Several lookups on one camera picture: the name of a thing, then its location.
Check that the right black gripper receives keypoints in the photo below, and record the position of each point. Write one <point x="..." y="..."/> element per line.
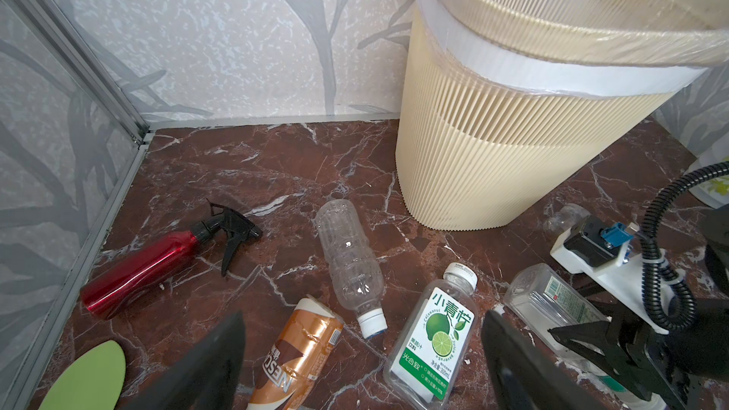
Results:
<point x="645" y="362"/>

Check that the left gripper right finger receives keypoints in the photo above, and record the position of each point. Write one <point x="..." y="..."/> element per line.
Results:
<point x="522" y="377"/>

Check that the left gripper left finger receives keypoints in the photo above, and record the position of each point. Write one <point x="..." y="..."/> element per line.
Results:
<point x="206" y="377"/>

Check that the clear square bottle green label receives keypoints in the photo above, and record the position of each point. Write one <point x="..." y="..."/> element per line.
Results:
<point x="543" y="300"/>

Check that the brown Nescafe bottle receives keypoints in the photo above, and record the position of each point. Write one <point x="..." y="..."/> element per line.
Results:
<point x="297" y="358"/>

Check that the Pepsi label water bottle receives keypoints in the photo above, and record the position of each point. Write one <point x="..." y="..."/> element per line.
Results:
<point x="568" y="216"/>

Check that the clear bottle white cap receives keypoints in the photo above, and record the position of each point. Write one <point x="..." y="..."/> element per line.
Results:
<point x="356" y="275"/>

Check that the cream ribbed waste bin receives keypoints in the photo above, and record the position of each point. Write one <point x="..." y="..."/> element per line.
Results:
<point x="474" y="155"/>

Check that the white bin liner bag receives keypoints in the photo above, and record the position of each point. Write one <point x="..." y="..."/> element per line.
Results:
<point x="522" y="73"/>

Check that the lime drink square bottle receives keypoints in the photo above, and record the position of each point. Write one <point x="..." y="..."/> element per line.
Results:
<point x="425" y="360"/>

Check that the potted artificial flower plant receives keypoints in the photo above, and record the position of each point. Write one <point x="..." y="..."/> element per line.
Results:
<point x="713" y="193"/>

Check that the green scraper wooden handle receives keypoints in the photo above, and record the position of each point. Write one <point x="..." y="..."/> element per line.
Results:
<point x="93" y="381"/>

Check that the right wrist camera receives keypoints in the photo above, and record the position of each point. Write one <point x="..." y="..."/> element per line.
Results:
<point x="604" y="253"/>

